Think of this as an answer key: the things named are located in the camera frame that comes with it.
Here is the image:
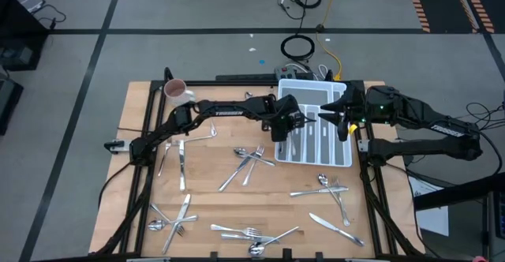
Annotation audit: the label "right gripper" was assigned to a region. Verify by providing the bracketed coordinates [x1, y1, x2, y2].
[317, 84, 368, 125]

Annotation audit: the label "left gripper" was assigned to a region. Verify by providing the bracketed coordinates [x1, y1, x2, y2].
[275, 94, 317, 129]

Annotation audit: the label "white cutlery tray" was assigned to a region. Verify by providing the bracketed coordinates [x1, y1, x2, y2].
[273, 77, 354, 168]

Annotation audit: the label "silver table knife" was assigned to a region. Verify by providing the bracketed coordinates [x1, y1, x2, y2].
[218, 153, 257, 193]
[219, 231, 280, 243]
[289, 185, 350, 198]
[308, 211, 366, 248]
[161, 193, 193, 256]

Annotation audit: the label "utensil handle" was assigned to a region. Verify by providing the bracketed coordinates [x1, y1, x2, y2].
[178, 139, 187, 193]

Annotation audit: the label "black power strip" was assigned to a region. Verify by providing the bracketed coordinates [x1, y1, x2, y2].
[275, 66, 315, 82]

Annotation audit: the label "white mug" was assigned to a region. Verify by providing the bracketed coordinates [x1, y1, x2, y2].
[163, 78, 197, 108]

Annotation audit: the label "black desk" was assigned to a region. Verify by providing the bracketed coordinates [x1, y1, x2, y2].
[413, 172, 505, 262]

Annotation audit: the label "white paper sheet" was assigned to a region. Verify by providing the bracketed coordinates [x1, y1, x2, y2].
[408, 174, 451, 238]

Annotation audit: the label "black case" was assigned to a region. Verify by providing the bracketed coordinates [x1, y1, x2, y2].
[0, 76, 24, 136]

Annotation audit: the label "black cabinet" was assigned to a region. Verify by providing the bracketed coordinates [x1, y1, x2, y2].
[0, 0, 51, 72]

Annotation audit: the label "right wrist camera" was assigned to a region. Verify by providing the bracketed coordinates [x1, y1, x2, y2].
[337, 121, 350, 142]

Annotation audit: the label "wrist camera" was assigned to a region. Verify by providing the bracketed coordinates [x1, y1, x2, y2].
[270, 124, 290, 143]
[337, 121, 350, 142]

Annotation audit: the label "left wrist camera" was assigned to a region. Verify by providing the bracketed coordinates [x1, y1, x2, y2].
[270, 124, 290, 143]

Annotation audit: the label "yellow floor cable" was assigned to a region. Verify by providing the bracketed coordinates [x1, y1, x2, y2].
[314, 0, 342, 80]

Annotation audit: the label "large black cable coil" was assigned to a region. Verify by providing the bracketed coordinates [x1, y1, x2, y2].
[280, 34, 316, 62]

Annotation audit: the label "black floor cables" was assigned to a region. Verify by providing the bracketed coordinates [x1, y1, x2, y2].
[465, 102, 505, 133]

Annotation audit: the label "black arm base cable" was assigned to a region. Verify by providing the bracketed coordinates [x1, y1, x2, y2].
[97, 161, 133, 210]

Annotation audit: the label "black plug cable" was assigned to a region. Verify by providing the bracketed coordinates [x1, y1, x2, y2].
[31, 4, 67, 30]

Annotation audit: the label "white adapter cable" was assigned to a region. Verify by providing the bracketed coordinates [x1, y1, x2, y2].
[20, 0, 47, 13]

